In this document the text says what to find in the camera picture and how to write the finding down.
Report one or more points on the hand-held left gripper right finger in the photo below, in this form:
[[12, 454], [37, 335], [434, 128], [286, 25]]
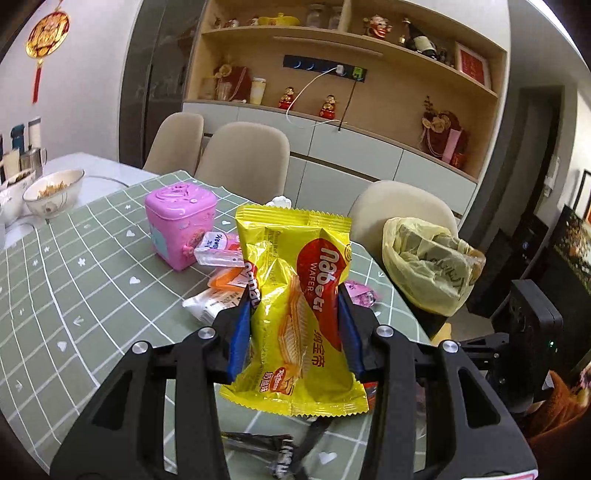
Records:
[[350, 332]]

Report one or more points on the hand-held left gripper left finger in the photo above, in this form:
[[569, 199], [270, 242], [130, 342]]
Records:
[[239, 332]]

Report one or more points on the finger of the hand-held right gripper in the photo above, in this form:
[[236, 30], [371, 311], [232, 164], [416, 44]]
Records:
[[485, 348]]

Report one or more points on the orange white packet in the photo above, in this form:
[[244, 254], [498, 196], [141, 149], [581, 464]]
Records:
[[217, 302]]

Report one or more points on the pink tissue pack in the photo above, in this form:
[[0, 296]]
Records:
[[360, 293]]

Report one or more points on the yellow wafer packet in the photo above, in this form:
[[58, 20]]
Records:
[[318, 286]]

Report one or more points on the yellow plastic bag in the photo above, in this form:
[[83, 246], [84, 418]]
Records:
[[415, 277]]

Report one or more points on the black wrapper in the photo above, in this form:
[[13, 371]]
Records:
[[258, 445]]

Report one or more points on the pink toy box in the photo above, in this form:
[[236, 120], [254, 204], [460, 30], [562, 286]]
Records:
[[175, 221]]

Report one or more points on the white yellow toy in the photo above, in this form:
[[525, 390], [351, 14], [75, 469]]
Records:
[[281, 201]]

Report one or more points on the beige chair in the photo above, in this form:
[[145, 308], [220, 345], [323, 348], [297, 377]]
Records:
[[397, 198], [178, 138], [244, 157]]

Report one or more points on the green grid tablecloth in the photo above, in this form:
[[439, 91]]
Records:
[[92, 286]]

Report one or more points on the red pink gift bouquet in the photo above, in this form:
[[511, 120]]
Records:
[[443, 134]]

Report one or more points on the red gold figurine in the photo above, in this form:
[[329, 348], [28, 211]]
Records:
[[286, 98], [328, 107]]

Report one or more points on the wooden shelf cabinet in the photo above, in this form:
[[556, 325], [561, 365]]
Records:
[[406, 110]]

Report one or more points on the white bowl with noodles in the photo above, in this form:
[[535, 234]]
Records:
[[53, 196]]

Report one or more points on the white tumbler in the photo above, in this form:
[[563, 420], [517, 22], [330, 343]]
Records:
[[258, 91]]

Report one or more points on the dark red gift bouquet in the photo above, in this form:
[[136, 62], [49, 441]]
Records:
[[233, 78]]

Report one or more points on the metal cup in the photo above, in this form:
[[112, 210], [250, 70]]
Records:
[[32, 161]]

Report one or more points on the black power strip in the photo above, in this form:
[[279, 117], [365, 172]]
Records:
[[314, 64]]

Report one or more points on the red framed picture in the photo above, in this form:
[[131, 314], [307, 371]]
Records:
[[472, 64]]

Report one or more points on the wine bottle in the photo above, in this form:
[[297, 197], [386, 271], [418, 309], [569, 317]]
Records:
[[422, 41]]

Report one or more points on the red mask figurine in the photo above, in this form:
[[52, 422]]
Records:
[[377, 26]]

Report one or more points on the glass jar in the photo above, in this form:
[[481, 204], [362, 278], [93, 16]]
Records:
[[317, 16], [336, 18]]

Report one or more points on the yellow teapot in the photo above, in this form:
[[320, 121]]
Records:
[[277, 20]]

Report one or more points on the framed wall picture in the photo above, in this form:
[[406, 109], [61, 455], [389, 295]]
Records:
[[585, 194]]

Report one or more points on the red knot wall ornament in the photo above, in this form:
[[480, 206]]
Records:
[[47, 32]]

